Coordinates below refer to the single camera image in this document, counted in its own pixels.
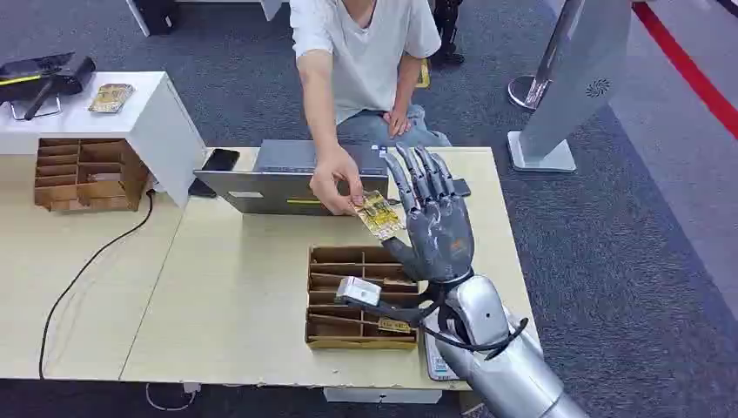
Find person's left hand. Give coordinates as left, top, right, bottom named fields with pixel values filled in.
left=383, top=108, right=414, bottom=139

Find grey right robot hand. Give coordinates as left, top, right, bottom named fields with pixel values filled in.
left=381, top=143, right=476, bottom=286

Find person's right hand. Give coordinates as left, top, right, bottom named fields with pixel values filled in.
left=309, top=146, right=366, bottom=218

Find yellow printed card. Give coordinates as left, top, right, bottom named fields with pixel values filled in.
left=352, top=190, right=407, bottom=242

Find grey laptop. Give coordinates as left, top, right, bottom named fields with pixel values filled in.
left=192, top=139, right=391, bottom=218

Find person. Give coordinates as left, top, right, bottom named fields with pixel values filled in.
left=288, top=0, right=453, bottom=218

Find wooden card box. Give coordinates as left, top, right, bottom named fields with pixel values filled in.
left=304, top=245, right=423, bottom=351

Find black legs with feet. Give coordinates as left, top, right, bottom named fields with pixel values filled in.
left=432, top=0, right=466, bottom=67

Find black smartphone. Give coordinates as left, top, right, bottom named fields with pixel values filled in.
left=188, top=148, right=241, bottom=199

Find white handheld device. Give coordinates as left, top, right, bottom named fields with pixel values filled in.
left=422, top=313, right=462, bottom=383

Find white block under desk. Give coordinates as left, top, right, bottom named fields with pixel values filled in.
left=322, top=388, right=443, bottom=405

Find white kiosk stand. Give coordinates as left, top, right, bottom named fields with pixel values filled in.
left=507, top=0, right=635, bottom=174

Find white raised shelf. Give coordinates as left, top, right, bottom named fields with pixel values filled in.
left=0, top=71, right=207, bottom=209

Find yellow card in sleeve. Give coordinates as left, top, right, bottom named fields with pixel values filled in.
left=88, top=83, right=136, bottom=114

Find wooden divider box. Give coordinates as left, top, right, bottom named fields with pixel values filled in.
left=33, top=137, right=151, bottom=212

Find black desk device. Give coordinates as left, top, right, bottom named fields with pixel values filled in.
left=0, top=51, right=97, bottom=122

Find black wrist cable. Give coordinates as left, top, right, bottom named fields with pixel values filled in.
left=339, top=291, right=530, bottom=362

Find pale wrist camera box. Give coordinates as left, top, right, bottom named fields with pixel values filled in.
left=336, top=276, right=383, bottom=307

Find chrome stanchion post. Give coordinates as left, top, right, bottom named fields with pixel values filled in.
left=507, top=0, right=583, bottom=111

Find black box with white frame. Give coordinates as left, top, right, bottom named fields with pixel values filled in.
left=125, top=0, right=180, bottom=37

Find long black cable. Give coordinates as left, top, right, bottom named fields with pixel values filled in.
left=37, top=190, right=157, bottom=381

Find white looped cable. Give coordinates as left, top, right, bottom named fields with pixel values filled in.
left=144, top=381, right=201, bottom=413

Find metal wire stand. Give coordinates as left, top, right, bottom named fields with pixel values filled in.
left=8, top=95, right=63, bottom=122

